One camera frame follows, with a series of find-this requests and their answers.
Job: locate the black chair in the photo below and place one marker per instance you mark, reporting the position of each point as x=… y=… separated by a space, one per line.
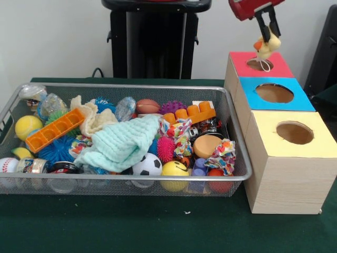
x=326 y=52

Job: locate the pale yellow plush duck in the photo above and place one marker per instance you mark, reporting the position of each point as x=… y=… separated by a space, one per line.
x=266 y=50

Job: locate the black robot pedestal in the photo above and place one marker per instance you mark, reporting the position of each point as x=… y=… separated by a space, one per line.
x=158 y=47

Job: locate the wooden box with three holes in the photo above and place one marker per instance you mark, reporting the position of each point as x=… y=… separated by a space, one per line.
x=289 y=184

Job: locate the black and white soccer ball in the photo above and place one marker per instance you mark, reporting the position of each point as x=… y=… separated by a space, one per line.
x=147 y=163

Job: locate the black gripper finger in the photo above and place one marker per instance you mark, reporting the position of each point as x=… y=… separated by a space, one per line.
x=274 y=22
x=263 y=26

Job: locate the purple spiky ball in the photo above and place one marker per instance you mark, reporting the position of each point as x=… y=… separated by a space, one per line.
x=172 y=107

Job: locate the yellow smiley ball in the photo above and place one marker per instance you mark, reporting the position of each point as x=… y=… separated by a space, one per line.
x=173 y=171

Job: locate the clear plastic bottle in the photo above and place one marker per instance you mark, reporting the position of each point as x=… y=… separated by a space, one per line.
x=52 y=104

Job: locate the plain yellow ball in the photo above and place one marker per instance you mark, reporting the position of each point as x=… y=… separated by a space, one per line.
x=27 y=127

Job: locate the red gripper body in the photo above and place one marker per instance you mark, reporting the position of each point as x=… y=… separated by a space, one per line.
x=250 y=8

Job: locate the mint green knitted cloth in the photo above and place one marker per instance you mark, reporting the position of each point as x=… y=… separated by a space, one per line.
x=121 y=142

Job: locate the long orange hollow block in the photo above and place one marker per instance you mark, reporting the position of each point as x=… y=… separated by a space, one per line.
x=55 y=129

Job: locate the cream cloth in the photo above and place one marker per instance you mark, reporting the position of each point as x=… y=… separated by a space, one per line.
x=101 y=120

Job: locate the orange studded toy brick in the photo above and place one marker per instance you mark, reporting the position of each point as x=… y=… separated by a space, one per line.
x=194 y=116

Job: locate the brown toy football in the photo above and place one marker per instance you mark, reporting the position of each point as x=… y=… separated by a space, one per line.
x=147 y=106

